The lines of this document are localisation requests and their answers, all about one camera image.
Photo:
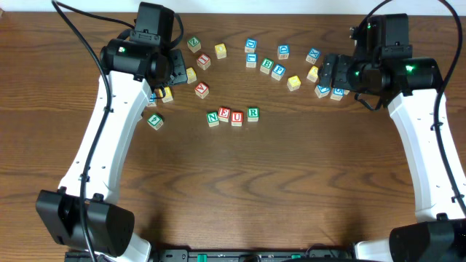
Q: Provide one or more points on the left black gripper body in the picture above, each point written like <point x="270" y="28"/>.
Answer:
<point x="178" y="68"/>

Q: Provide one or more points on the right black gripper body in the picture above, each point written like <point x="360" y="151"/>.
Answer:
<point x="328" y="70"/>

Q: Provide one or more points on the green N block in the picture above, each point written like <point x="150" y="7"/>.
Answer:
<point x="212" y="118"/>

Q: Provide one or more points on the red E block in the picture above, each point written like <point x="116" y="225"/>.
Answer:
<point x="224" y="114"/>

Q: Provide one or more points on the red U block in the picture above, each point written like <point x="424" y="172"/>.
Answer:
<point x="237" y="118"/>

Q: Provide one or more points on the green R block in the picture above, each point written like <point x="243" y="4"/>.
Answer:
<point x="253" y="114"/>

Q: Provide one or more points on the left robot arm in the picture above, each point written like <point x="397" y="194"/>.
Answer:
<point x="83" y="212"/>

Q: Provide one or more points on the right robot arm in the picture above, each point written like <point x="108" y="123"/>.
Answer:
<point x="410" y="89"/>

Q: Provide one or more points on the yellow S block left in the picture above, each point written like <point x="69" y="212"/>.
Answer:
<point x="191" y="75"/>

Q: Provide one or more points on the yellow s block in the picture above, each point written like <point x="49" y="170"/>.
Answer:
<point x="313" y="74"/>
<point x="191" y="75"/>

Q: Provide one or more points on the blue 5 block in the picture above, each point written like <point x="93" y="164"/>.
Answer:
<point x="337" y="94"/>

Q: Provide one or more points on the yellow S block right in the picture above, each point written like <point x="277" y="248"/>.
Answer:
<point x="313" y="74"/>

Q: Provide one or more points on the blue T block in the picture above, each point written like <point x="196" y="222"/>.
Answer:
<point x="322" y="91"/>

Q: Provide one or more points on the yellow K block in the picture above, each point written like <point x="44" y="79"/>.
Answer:
<point x="166" y="95"/>

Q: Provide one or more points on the red A block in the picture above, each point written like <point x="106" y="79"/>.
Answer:
<point x="202" y="90"/>

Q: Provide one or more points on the blue X block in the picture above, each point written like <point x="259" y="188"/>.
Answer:
<point x="313" y="55"/>

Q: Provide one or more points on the red I block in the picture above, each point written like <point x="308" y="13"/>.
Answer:
<point x="203" y="61"/>

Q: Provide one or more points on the green Z block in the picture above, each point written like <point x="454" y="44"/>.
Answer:
<point x="194" y="44"/>

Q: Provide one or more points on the blue L block left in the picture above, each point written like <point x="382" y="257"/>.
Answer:
<point x="152" y="100"/>

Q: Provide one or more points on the blue l block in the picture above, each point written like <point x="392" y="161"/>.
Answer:
<point x="152" y="100"/>
<point x="251" y="60"/>

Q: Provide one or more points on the plain yellow block centre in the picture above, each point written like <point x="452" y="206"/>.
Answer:
<point x="293" y="83"/>

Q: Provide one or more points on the yellow O block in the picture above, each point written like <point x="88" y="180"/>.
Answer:
<point x="220" y="50"/>

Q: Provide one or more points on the green 4 block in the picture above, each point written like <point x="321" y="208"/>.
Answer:
<point x="155" y="121"/>

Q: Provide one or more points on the blue D block right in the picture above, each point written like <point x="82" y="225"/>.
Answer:
<point x="283" y="52"/>

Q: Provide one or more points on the blue d block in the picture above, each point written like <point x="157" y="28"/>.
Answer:
<point x="283" y="52"/>
<point x="250" y="45"/>

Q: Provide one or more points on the blue P block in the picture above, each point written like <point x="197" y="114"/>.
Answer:
<point x="278" y="72"/>

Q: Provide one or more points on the green B block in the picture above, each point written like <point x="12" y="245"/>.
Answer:
<point x="266" y="65"/>

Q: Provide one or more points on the blue L block centre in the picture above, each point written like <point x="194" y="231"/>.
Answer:
<point x="251" y="60"/>

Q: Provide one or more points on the blue D block top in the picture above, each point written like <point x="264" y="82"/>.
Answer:
<point x="250" y="45"/>

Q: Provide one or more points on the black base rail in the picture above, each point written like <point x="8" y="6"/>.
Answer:
<point x="320" y="254"/>

